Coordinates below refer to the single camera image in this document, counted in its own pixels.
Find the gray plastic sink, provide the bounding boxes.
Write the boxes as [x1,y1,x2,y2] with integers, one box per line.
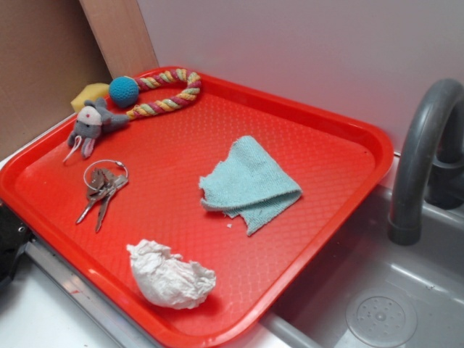
[261,187,463,347]

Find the yellow sponge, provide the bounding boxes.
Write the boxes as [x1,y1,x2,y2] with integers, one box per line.
[71,83,109,112]

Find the red plastic tray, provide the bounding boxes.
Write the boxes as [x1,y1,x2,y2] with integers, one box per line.
[1,75,393,347]

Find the wooden board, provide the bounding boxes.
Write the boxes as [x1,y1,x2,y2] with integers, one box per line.
[80,0,159,78]

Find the rope toy with blue ball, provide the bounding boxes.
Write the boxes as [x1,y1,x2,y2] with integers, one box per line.
[109,68,202,120]

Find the light blue cloth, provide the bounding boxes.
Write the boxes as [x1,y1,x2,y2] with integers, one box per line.
[199,136,302,236]

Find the crumpled white paper towel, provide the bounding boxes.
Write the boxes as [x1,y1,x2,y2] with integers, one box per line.
[126,239,217,310]

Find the gray plush animal toy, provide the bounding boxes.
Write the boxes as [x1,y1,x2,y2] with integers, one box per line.
[63,97,130,162]

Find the gray faucet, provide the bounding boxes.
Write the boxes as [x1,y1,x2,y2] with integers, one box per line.
[388,78,463,246]

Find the silver keys on ring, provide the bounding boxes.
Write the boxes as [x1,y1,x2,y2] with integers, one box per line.
[75,159,129,233]

